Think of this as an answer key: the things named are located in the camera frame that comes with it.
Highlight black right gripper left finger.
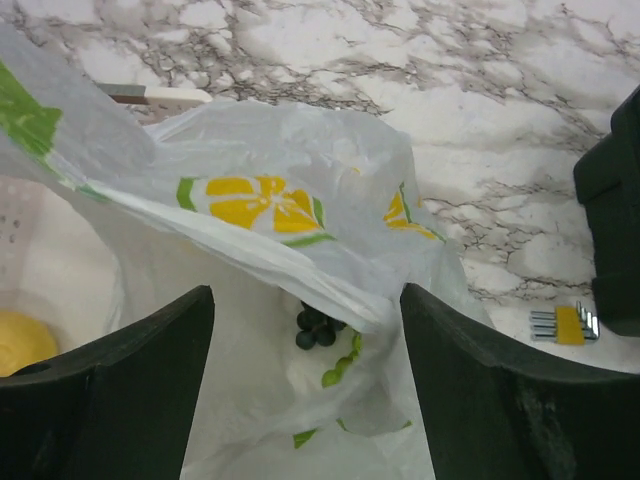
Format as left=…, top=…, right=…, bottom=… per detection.
left=1, top=286, right=215, bottom=480

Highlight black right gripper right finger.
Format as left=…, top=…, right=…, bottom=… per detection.
left=400, top=284, right=639, bottom=479

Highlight dark fake grapes green leaf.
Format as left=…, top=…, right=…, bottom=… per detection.
left=295, top=302, right=362, bottom=388

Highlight white plastic bag lemon print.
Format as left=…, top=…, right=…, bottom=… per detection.
left=1, top=24, right=487, bottom=479

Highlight yellow fake pear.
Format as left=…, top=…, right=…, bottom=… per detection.
left=0, top=310, right=59, bottom=377

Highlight hex key set yellow holder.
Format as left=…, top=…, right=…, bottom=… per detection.
left=529, top=302, right=601, bottom=346

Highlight white perforated plastic tray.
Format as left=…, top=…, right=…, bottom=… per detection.
left=0, top=83, right=214, bottom=361

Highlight black toolbox clear lids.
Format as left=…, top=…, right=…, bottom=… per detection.
left=573, top=90, right=639, bottom=337

